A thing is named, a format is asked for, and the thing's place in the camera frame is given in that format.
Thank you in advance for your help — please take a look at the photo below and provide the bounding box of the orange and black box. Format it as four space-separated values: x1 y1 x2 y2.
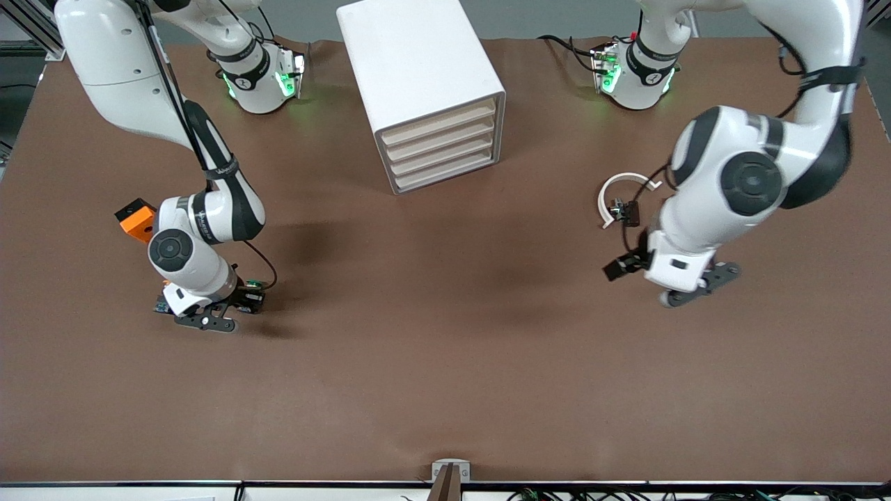
115 198 158 244

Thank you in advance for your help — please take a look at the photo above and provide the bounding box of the white curved plastic ring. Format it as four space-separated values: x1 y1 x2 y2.
598 172 663 230

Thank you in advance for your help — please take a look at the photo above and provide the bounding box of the white table edge rail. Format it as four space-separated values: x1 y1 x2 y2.
0 480 891 501

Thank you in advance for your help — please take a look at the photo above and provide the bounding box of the black cable bundle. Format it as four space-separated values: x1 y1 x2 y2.
508 487 891 501

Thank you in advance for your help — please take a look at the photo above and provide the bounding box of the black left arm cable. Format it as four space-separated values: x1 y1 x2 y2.
773 38 808 119

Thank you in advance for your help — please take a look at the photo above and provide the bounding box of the grey metal bracket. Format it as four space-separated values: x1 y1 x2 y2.
432 459 471 482

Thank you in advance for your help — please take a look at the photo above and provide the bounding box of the thin black base cable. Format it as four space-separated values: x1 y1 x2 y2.
237 0 310 70

